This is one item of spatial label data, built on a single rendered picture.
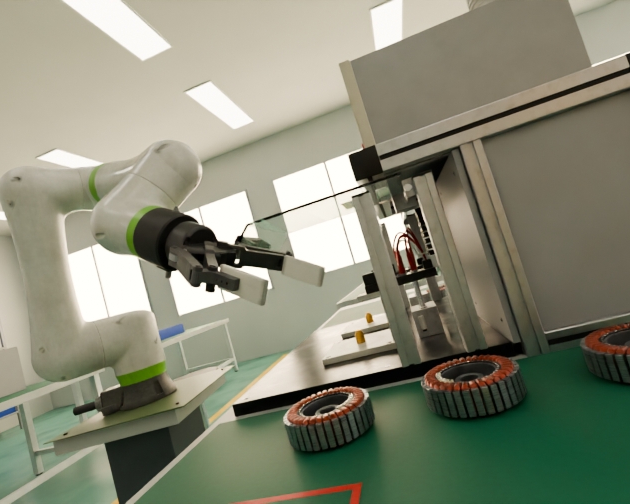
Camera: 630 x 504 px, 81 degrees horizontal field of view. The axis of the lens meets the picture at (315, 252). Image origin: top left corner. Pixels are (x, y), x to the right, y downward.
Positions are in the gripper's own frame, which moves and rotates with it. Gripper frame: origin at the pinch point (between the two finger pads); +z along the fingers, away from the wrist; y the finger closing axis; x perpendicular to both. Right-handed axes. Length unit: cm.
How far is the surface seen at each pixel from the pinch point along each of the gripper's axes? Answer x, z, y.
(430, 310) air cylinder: -7.2, 12.5, -33.8
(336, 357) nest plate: -19.7, -1.1, -24.3
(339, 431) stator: -13.4, 12.2, 3.9
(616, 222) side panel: 15.4, 34.7, -25.6
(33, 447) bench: -251, -284, -103
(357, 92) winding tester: 30.7, -8.8, -26.2
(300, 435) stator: -15.3, 8.2, 5.3
